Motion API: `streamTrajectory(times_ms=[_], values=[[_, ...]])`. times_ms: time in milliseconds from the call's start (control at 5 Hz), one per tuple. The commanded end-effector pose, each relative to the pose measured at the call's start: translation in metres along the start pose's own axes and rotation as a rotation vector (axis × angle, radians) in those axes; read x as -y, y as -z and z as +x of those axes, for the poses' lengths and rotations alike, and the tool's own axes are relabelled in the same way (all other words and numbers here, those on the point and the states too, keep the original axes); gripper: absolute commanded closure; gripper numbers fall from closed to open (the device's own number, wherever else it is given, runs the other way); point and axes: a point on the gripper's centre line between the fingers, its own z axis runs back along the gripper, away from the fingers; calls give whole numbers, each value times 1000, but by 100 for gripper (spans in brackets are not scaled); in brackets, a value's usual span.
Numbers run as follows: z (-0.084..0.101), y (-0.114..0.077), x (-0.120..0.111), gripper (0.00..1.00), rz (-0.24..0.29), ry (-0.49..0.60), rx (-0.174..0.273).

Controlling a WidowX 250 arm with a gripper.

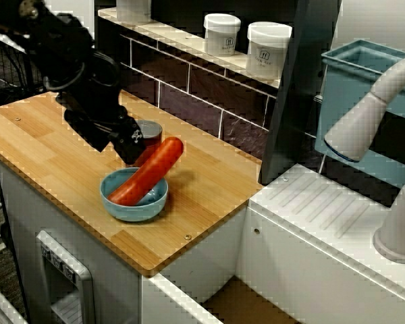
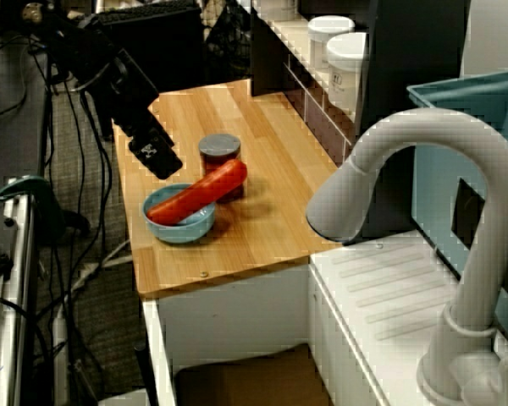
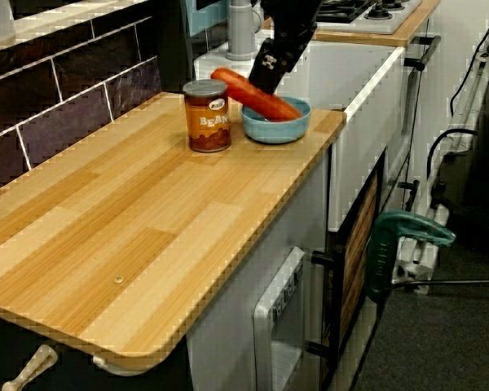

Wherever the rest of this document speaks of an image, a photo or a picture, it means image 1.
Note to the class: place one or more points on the cream kitchen shelf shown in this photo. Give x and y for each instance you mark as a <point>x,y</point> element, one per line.
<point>179,35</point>

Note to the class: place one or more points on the grey dispenser door panel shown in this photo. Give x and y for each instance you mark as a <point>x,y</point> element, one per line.
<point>84,287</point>

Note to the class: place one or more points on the red toy sausage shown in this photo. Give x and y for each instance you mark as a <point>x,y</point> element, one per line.
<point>148,168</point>

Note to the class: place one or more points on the white kitchen cabinet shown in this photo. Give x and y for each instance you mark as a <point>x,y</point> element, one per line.
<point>20,209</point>

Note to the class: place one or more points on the light blue bowl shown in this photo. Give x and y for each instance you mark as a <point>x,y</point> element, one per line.
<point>135,212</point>

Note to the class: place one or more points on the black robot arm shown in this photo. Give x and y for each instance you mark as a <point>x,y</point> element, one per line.
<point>60,44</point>

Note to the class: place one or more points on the brown beans can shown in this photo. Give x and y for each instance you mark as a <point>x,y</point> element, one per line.
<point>153,133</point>

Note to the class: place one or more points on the grey toy faucet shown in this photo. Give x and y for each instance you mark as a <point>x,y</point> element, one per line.
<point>401,219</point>

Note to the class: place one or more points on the white sink unit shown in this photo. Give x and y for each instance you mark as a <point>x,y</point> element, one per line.
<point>324,202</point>

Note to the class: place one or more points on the dark tiled backsplash panel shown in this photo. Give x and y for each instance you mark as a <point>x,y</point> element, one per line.
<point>206,111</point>

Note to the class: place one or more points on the white metal frame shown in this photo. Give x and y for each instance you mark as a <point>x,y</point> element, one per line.
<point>0,307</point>

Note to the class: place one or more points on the white lidded plastic jar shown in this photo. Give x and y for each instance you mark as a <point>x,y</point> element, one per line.
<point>266,50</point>
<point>221,33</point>
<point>133,10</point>

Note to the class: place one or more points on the dark grey upright post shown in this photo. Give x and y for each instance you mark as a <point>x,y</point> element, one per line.
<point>290,118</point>

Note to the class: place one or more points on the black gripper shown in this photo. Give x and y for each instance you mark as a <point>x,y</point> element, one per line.
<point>101,108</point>

